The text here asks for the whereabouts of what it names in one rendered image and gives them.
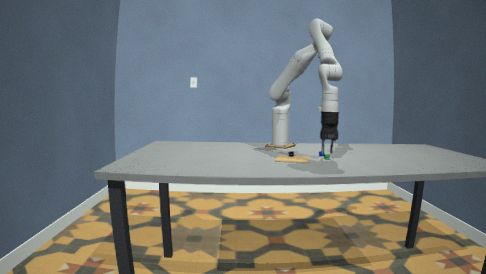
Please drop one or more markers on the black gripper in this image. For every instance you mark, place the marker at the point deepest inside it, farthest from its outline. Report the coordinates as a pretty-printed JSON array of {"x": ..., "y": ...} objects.
[{"x": 329, "y": 116}]

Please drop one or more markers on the tan square mat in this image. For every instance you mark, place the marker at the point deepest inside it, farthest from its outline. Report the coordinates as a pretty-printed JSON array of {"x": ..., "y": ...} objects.
[{"x": 286, "y": 158}]

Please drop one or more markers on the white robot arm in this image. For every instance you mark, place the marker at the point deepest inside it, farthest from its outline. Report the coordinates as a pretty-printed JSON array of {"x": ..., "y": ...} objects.
[{"x": 280, "y": 92}]

